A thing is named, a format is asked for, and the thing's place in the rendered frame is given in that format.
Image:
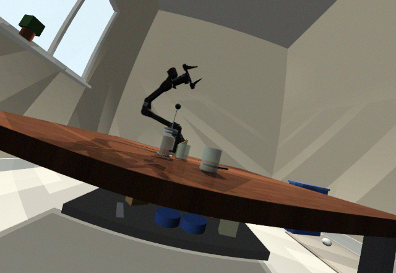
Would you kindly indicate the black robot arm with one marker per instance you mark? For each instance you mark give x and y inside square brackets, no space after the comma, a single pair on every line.
[165,86]

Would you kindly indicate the dark blue short cylinder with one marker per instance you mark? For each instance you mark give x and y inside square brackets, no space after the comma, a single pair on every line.
[167,217]
[193,223]

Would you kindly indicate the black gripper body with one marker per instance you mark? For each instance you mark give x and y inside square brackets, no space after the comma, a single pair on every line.
[184,78]

